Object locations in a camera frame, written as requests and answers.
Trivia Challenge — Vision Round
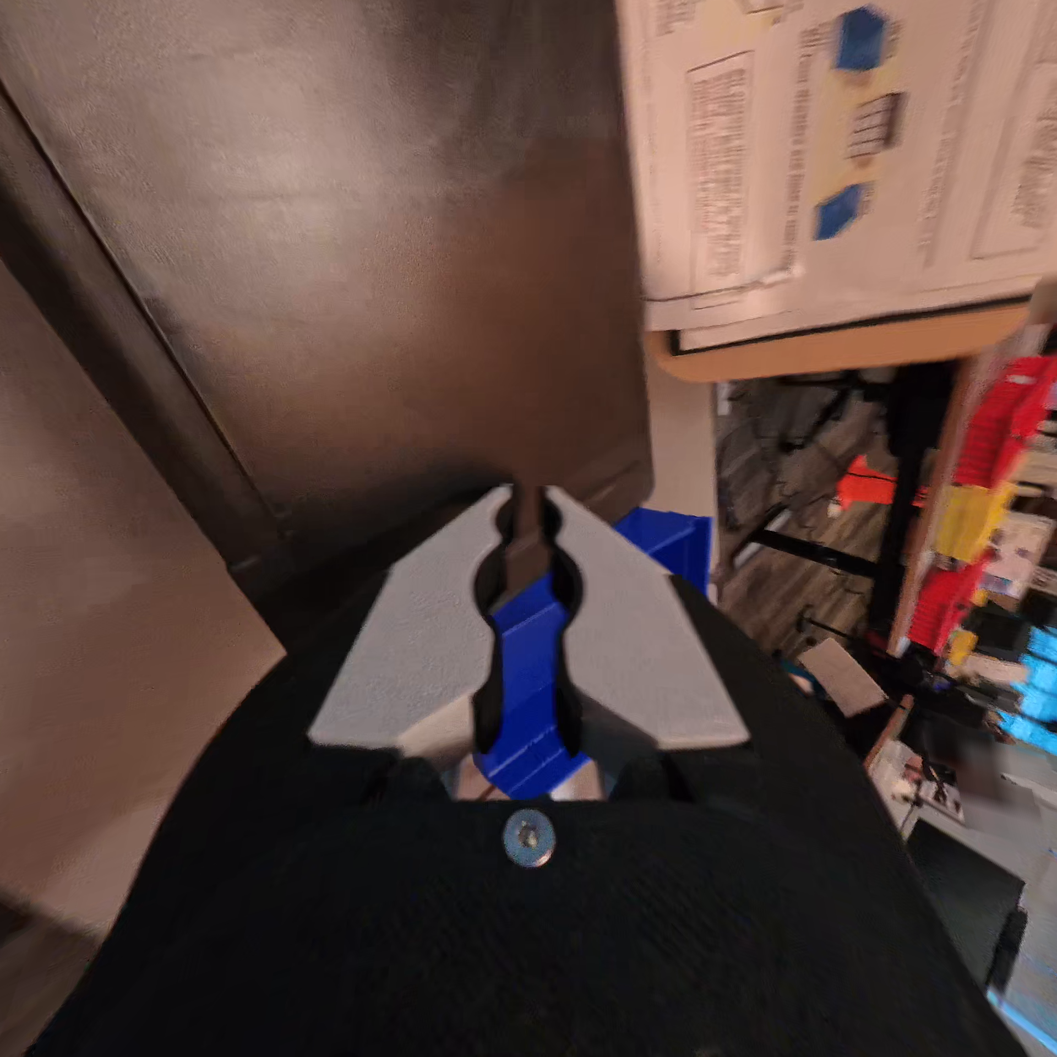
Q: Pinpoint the orange traffic cone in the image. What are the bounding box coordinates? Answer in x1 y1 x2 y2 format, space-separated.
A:
834 454 926 511

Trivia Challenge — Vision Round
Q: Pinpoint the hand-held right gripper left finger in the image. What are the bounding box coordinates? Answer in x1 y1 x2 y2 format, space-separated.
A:
307 486 517 761

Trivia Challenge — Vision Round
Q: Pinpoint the long red plastic bin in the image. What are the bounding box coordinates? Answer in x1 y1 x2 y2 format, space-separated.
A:
954 355 1057 488

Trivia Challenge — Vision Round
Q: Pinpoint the blue plastic bin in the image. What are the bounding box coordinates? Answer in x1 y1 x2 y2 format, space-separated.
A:
472 506 713 800

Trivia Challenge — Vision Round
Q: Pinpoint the wooden instruction board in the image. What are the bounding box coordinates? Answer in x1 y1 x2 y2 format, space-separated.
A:
615 0 1057 383

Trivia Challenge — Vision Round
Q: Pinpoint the small yellow plastic bin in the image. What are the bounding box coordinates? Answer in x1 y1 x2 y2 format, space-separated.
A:
935 483 1017 563

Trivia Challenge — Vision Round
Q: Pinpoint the grey flat sheet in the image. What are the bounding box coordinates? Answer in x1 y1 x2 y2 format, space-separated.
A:
797 638 889 718

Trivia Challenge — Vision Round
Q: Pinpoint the grey desk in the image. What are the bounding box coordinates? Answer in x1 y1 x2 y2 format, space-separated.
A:
0 260 720 1057

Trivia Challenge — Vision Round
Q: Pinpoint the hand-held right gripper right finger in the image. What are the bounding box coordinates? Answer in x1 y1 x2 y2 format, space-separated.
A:
539 486 753 759

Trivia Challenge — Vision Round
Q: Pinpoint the black storage cabinet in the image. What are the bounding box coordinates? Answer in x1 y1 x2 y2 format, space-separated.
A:
0 0 656 616

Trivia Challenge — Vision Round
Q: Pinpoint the wooden background table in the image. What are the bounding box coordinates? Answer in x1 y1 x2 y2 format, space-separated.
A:
887 326 1057 662

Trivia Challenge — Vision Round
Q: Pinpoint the small red plastic bin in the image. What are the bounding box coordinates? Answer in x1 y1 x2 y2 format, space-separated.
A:
908 562 992 653

